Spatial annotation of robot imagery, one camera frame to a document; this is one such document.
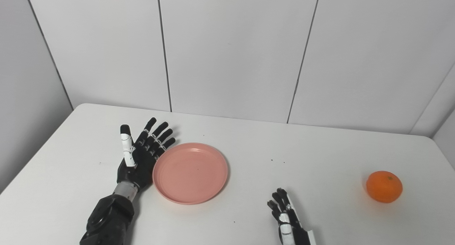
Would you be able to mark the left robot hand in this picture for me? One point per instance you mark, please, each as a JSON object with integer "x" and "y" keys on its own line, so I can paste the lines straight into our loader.
{"x": 140, "y": 159}

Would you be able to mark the orange fruit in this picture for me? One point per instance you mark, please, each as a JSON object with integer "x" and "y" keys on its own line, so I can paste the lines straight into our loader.
{"x": 384, "y": 186}

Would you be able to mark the pink plate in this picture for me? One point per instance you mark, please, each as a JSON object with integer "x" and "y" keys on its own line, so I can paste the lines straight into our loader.
{"x": 190, "y": 173}

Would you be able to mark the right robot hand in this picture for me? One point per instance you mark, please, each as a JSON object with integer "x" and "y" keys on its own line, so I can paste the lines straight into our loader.
{"x": 288, "y": 223}

